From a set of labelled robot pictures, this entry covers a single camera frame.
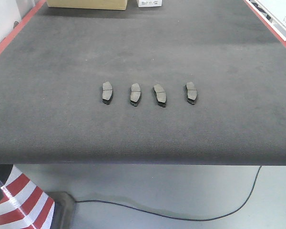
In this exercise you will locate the red framed conveyor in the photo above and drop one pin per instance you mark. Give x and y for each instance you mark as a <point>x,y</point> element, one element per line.
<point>51,76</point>

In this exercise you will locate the cardboard box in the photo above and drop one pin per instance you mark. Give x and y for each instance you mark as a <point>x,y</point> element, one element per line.
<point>89,4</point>

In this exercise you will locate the left striped traffic cone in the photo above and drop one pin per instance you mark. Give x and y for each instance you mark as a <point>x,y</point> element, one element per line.
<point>24,205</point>

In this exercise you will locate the brake pad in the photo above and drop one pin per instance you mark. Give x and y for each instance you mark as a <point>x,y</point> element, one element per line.
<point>135,94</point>
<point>160,95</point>
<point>107,92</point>
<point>191,93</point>

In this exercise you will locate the white small box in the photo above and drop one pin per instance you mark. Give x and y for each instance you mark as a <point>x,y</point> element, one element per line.
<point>149,3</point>

